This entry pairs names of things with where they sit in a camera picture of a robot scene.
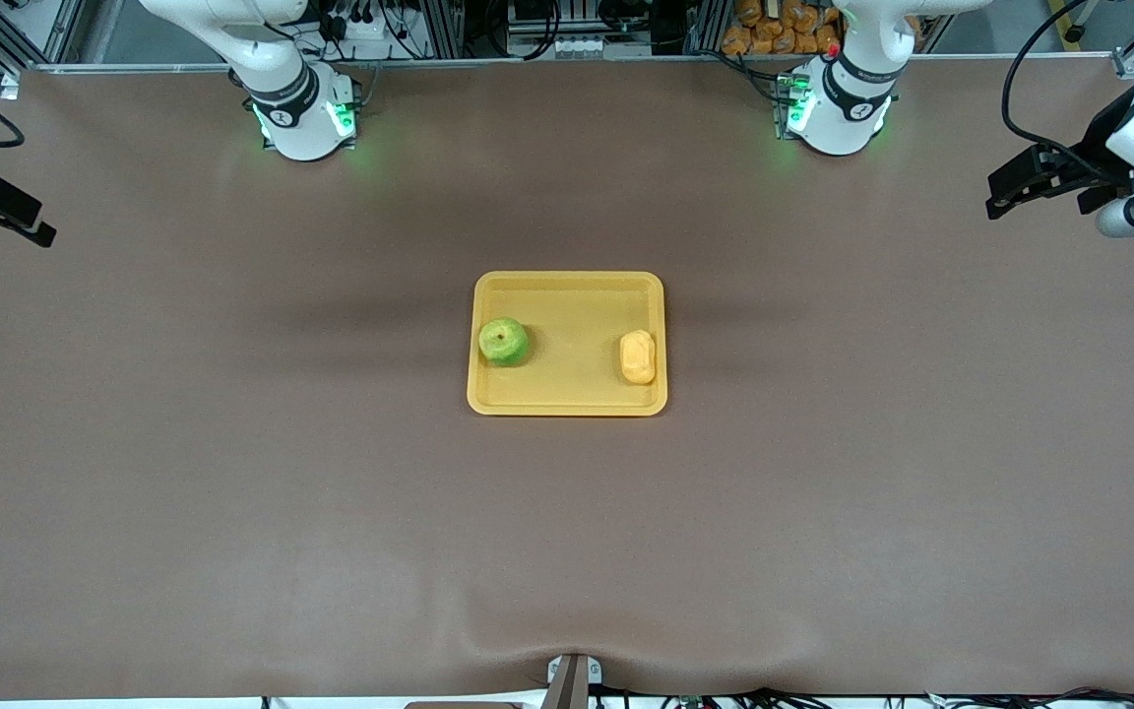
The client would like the green apple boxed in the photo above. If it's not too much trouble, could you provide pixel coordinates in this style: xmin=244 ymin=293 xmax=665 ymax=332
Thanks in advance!
xmin=477 ymin=317 xmax=532 ymax=368

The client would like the grey control box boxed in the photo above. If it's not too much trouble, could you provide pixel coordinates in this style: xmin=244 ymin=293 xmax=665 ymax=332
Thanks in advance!
xmin=506 ymin=0 xmax=629 ymax=60

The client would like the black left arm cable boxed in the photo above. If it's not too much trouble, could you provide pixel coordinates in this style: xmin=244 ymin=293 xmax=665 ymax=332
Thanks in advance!
xmin=1000 ymin=0 xmax=1119 ymax=176

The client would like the orange packets pile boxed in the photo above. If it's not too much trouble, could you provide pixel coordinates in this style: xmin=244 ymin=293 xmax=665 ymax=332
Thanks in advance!
xmin=721 ymin=0 xmax=844 ymax=57

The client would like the white power strip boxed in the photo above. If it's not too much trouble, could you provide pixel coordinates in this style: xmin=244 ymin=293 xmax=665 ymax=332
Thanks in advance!
xmin=326 ymin=5 xmax=401 ymax=42

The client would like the aluminium table edge rail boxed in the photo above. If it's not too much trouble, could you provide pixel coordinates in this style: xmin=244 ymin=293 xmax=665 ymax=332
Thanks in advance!
xmin=21 ymin=51 xmax=1119 ymax=76

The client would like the yellow stand leg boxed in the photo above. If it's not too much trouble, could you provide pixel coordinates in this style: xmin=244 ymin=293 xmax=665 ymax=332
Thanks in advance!
xmin=1047 ymin=0 xmax=1088 ymax=42

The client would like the yellow plastic tray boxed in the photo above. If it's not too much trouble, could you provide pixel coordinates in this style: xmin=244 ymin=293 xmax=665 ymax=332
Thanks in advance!
xmin=467 ymin=271 xmax=668 ymax=418

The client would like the large table cover mat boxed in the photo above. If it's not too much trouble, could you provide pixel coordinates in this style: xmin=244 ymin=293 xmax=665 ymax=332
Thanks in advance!
xmin=0 ymin=54 xmax=1134 ymax=702

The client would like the yellow potato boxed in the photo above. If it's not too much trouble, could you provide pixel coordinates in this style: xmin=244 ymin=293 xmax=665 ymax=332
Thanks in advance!
xmin=618 ymin=330 xmax=659 ymax=387

